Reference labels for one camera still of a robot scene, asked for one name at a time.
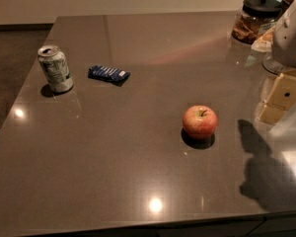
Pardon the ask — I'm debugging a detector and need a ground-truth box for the blue snack bar wrapper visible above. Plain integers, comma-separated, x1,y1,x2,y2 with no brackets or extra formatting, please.
88,65,130,83

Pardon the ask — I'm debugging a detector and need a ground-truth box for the glass jar with black lid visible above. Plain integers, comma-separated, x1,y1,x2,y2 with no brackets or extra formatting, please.
231,0,281,44

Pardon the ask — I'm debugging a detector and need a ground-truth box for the clear plastic snack bag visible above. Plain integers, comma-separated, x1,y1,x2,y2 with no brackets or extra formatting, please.
251,25,275,52

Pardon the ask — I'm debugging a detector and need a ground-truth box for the silver soda can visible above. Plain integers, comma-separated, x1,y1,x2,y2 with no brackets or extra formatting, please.
37,44,73,94

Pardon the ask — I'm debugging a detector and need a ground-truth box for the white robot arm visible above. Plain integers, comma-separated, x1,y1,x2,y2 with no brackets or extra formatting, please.
258,0,296,124

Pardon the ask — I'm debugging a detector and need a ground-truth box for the red apple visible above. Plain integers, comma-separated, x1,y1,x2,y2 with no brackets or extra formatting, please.
183,105,218,140

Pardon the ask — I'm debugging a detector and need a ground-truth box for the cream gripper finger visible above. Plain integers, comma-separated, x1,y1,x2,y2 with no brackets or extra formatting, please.
258,104,285,124

